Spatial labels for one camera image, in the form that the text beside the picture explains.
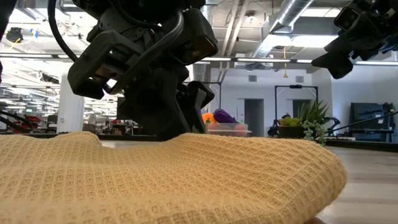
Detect pink toy fruit cube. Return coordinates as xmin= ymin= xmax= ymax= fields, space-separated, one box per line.
xmin=234 ymin=123 xmax=249 ymax=137

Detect yellow waffle cloth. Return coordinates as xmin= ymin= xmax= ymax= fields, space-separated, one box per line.
xmin=0 ymin=131 xmax=348 ymax=224

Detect silver ceiling duct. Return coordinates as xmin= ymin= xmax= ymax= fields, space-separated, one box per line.
xmin=250 ymin=0 xmax=315 ymax=60

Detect purple toy eggplant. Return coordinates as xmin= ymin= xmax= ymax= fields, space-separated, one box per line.
xmin=212 ymin=108 xmax=239 ymax=124

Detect orange toy fruit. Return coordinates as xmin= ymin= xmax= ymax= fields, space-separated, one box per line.
xmin=201 ymin=112 xmax=218 ymax=124

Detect black ceiling-hung device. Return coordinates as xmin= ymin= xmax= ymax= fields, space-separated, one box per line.
xmin=5 ymin=27 xmax=24 ymax=44

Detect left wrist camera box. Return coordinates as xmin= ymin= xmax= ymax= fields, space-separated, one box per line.
xmin=174 ymin=8 xmax=219 ymax=65

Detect black frame stand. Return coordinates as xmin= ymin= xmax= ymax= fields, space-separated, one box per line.
xmin=274 ymin=85 xmax=319 ymax=124

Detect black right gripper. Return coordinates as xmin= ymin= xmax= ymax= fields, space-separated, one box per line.
xmin=312 ymin=0 xmax=398 ymax=80

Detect large black screen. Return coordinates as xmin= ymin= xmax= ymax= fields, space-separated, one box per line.
xmin=349 ymin=101 xmax=396 ymax=131

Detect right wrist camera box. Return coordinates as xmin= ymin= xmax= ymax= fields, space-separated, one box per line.
xmin=333 ymin=6 xmax=358 ymax=31

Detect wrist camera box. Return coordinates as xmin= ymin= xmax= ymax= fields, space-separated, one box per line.
xmin=333 ymin=6 xmax=358 ymax=31
xmin=174 ymin=8 xmax=219 ymax=65

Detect potted succulent plant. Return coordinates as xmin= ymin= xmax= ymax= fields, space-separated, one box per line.
xmin=277 ymin=99 xmax=334 ymax=147

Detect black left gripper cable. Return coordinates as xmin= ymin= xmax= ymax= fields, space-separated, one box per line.
xmin=46 ymin=0 xmax=187 ymax=96

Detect long ceiling light strip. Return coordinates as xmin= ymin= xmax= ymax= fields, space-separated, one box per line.
xmin=0 ymin=52 xmax=398 ymax=65

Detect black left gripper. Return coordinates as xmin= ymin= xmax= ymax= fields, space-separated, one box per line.
xmin=67 ymin=0 xmax=216 ymax=141

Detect clear plastic tupperware container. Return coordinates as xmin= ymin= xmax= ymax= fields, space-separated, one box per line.
xmin=206 ymin=122 xmax=253 ymax=138

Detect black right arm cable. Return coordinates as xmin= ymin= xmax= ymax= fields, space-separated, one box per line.
xmin=325 ymin=111 xmax=398 ymax=134

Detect white pillar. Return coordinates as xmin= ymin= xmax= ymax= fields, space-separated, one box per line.
xmin=57 ymin=74 xmax=85 ymax=134

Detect yellow hanging cord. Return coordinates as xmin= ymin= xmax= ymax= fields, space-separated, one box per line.
xmin=282 ymin=45 xmax=289 ymax=78

